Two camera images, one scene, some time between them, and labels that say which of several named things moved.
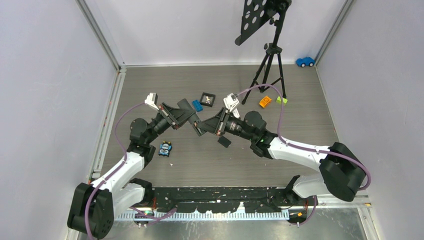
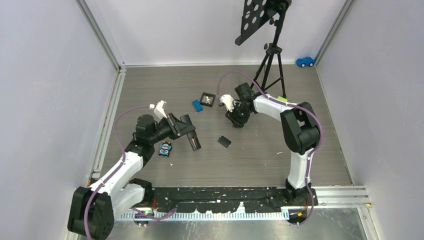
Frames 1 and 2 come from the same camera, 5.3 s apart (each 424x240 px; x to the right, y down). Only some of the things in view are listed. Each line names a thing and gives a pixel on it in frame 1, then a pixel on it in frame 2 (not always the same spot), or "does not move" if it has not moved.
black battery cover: (224, 141) does not move
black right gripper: (215, 125) -> (237, 122)
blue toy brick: (197, 106) does not move
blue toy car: (305, 61) does not move
